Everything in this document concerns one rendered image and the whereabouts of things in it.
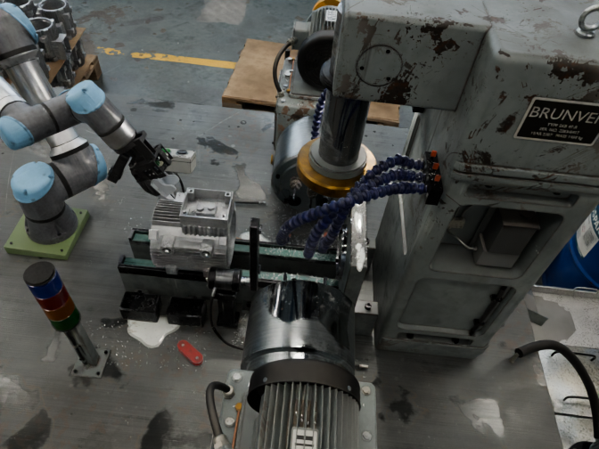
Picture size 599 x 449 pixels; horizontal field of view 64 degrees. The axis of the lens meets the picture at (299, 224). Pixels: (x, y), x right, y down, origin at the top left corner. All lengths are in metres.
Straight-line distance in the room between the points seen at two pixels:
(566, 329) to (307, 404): 1.65
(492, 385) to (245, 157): 1.15
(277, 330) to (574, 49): 0.71
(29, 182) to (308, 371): 1.05
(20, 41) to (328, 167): 0.93
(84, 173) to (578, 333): 1.93
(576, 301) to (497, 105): 1.64
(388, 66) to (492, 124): 0.19
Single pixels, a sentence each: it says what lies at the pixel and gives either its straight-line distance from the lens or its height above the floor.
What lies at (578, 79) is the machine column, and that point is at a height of 1.69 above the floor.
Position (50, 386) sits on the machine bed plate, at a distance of 1.45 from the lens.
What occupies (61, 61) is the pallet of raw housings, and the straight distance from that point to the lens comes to 3.47.
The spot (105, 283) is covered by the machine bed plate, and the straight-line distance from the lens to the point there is 1.56.
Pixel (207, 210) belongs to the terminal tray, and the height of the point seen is 1.13.
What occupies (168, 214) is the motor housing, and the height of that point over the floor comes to 1.10.
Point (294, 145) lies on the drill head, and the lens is 1.40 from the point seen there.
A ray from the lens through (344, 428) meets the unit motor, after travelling 0.75.
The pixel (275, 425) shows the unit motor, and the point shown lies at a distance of 0.73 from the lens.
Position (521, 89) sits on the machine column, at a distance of 0.81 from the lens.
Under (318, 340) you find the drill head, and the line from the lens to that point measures 1.00.
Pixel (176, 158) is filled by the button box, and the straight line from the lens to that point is 1.48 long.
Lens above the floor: 2.04
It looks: 49 degrees down
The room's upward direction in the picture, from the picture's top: 6 degrees clockwise
